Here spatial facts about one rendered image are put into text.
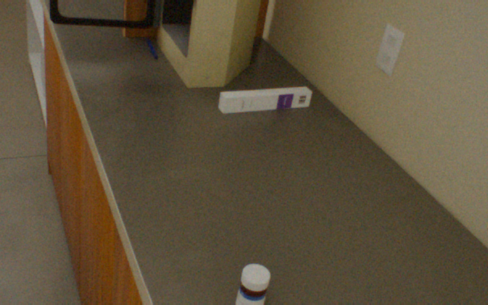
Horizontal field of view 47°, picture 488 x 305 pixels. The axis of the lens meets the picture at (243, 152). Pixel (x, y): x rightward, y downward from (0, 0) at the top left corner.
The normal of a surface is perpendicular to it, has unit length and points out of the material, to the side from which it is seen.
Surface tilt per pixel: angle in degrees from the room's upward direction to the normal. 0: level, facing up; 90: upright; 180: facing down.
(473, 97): 90
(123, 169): 0
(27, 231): 0
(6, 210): 0
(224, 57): 90
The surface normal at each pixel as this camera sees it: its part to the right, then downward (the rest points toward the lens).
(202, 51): 0.38, 0.54
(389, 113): -0.91, 0.08
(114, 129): 0.15, -0.84
